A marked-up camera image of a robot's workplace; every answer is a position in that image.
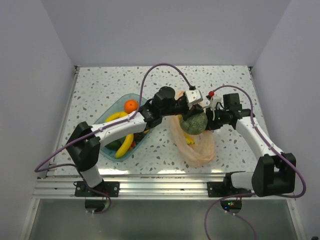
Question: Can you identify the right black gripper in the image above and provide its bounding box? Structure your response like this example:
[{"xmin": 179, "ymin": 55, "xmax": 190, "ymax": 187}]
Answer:
[{"xmin": 200, "ymin": 106, "xmax": 229, "ymax": 131}]

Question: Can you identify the fake green melon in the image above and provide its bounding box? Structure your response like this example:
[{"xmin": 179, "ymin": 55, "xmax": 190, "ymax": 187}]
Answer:
[{"xmin": 179, "ymin": 112, "xmax": 208, "ymax": 135}]

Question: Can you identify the fake banana bunch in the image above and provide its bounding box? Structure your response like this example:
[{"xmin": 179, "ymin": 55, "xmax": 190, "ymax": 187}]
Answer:
[{"xmin": 183, "ymin": 132, "xmax": 195, "ymax": 145}]

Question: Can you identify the orange plastic bag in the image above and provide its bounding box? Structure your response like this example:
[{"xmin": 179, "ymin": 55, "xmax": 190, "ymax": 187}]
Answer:
[{"xmin": 167, "ymin": 90, "xmax": 217, "ymax": 168}]

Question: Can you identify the fake dark avocado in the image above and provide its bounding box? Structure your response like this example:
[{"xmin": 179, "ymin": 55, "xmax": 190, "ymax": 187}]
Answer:
[{"xmin": 105, "ymin": 137, "xmax": 125, "ymax": 151}]

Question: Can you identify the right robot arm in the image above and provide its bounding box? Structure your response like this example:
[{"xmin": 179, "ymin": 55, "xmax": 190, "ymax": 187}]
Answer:
[{"xmin": 205, "ymin": 91, "xmax": 296, "ymax": 197}]

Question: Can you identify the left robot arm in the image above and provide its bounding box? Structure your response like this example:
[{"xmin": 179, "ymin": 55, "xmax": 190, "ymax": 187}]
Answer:
[{"xmin": 66, "ymin": 86, "xmax": 203, "ymax": 197}]

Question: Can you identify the fake orange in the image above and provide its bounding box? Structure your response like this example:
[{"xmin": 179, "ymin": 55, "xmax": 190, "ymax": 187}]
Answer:
[{"xmin": 123, "ymin": 99, "xmax": 139, "ymax": 114}]

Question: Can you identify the fake dark grape cluster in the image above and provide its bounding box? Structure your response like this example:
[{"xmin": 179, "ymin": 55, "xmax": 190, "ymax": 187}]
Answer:
[{"xmin": 133, "ymin": 132, "xmax": 146, "ymax": 142}]

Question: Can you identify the fake yellow banana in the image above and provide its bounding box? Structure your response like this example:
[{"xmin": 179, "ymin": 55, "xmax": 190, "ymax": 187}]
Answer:
[
  {"xmin": 104, "ymin": 111, "xmax": 128, "ymax": 123},
  {"xmin": 115, "ymin": 133, "xmax": 134, "ymax": 159}
]

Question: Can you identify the blue plastic tray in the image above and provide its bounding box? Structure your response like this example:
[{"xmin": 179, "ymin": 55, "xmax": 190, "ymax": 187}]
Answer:
[{"xmin": 94, "ymin": 93, "xmax": 152, "ymax": 162}]

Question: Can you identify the right round controller board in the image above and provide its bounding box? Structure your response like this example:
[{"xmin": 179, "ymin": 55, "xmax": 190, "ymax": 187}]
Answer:
[{"xmin": 220, "ymin": 200, "xmax": 243, "ymax": 214}]

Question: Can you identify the round controller board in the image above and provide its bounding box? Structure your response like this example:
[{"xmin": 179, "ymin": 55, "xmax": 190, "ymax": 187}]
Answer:
[
  {"xmin": 220, "ymin": 200, "xmax": 243, "ymax": 214},
  {"xmin": 84, "ymin": 199, "xmax": 107, "ymax": 214}
]

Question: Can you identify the left round controller board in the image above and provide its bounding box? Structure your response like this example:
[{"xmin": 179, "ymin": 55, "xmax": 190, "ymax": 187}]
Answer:
[{"xmin": 84, "ymin": 199, "xmax": 107, "ymax": 214}]

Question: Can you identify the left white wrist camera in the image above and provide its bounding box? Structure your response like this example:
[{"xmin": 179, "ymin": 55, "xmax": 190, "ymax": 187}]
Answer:
[{"xmin": 184, "ymin": 89, "xmax": 203, "ymax": 109}]

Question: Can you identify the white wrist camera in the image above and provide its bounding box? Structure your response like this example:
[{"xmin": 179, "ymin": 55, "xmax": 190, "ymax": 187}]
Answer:
[
  {"xmin": 184, "ymin": 89, "xmax": 203, "ymax": 109},
  {"xmin": 204, "ymin": 91, "xmax": 222, "ymax": 121}
]

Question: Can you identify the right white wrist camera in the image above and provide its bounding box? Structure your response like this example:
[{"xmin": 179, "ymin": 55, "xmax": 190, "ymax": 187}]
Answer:
[{"xmin": 204, "ymin": 91, "xmax": 222, "ymax": 121}]

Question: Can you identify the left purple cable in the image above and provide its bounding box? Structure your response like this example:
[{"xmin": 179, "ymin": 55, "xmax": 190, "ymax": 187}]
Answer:
[{"xmin": 34, "ymin": 62, "xmax": 196, "ymax": 173}]

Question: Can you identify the purple cable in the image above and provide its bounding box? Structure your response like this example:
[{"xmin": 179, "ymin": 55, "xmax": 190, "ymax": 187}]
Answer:
[
  {"xmin": 202, "ymin": 84, "xmax": 307, "ymax": 240},
  {"xmin": 34, "ymin": 62, "xmax": 196, "ymax": 173}
]

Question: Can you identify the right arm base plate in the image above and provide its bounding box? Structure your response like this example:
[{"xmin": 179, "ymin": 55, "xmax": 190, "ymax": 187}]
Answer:
[{"xmin": 206, "ymin": 171, "xmax": 252, "ymax": 198}]

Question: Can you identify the aluminium rail frame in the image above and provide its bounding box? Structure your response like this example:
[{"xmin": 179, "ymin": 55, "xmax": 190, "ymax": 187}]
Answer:
[{"xmin": 31, "ymin": 172, "xmax": 291, "ymax": 200}]

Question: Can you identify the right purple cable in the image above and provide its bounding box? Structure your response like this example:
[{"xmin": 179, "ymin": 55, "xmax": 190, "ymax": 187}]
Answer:
[{"xmin": 202, "ymin": 84, "xmax": 307, "ymax": 240}]

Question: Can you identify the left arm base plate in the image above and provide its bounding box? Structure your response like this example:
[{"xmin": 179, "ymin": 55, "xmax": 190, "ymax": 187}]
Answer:
[{"xmin": 73, "ymin": 181, "xmax": 120, "ymax": 198}]

